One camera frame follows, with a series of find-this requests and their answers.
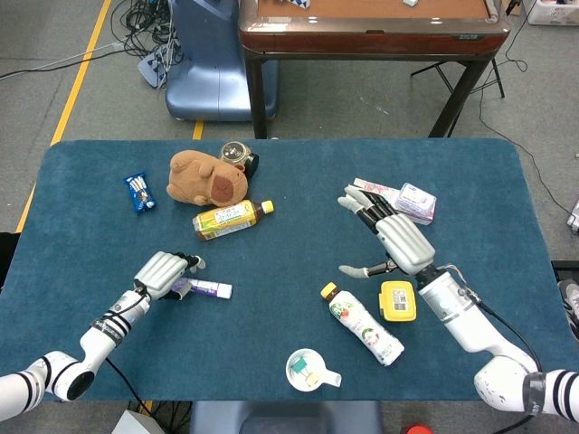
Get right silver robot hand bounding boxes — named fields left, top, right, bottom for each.
left=337, top=184, right=436, bottom=279

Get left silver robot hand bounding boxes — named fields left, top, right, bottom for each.
left=133, top=250, right=207, bottom=302

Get purple white tube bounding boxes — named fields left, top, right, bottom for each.
left=171, top=276, right=233, bottom=300

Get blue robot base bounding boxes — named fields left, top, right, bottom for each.
left=165, top=0, right=280, bottom=122

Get white pink toothpaste carton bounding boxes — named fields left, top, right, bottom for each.
left=344, top=177, right=436, bottom=226

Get purple wet wipes pack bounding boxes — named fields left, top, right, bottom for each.
left=394, top=182, right=438, bottom=218

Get green container yellow lid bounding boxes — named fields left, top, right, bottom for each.
left=378, top=279, right=418, bottom=323

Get blue cookie snack packet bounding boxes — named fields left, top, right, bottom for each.
left=122, top=171, right=159, bottom=215

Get tea bottle yellow label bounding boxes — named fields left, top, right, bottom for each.
left=192, top=199, right=275, bottom=242

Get peach drink bottle white label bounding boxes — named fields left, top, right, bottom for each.
left=319, top=281, right=405, bottom=367

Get brown plush capybara toy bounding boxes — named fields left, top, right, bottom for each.
left=166, top=150, right=251, bottom=208

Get blue felt table cover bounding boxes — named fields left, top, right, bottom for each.
left=0, top=137, right=560, bottom=403

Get green binder clip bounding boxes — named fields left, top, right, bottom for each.
left=291, top=356, right=318, bottom=385

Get white plastic mug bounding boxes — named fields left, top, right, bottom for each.
left=285, top=347, right=343, bottom=393

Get grey sneaker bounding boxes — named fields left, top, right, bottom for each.
left=556, top=278, right=579, bottom=340

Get blue grey robot torso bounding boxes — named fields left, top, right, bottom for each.
left=189, top=400, right=385, bottom=434

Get blue power strip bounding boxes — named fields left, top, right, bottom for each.
left=137, top=44, right=173, bottom=87

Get white storage basket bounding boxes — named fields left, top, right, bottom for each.
left=527, top=0, right=579, bottom=26

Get white floor cable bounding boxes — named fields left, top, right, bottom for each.
left=0, top=41, right=126, bottom=80

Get tangled black cables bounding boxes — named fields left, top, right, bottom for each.
left=118, top=0, right=185, bottom=87

